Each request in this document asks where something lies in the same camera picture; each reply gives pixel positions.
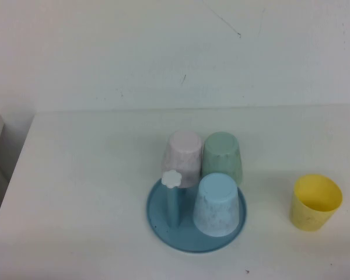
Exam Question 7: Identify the pink plastic cup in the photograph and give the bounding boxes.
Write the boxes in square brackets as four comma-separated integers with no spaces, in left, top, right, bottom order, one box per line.
[160,130,204,189]

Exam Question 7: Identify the green plastic cup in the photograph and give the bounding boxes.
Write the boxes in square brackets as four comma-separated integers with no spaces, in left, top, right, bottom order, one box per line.
[202,131,243,186]

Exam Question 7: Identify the light blue plastic cup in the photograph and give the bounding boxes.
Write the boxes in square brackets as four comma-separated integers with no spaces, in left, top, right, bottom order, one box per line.
[192,172,240,237]

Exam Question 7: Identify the blue cup stand with pegs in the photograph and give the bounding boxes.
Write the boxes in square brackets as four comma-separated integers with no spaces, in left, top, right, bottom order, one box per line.
[146,170,248,254]

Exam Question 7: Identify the yellow plastic cup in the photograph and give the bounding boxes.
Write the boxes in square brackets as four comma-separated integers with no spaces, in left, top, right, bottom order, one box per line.
[289,174,344,233]

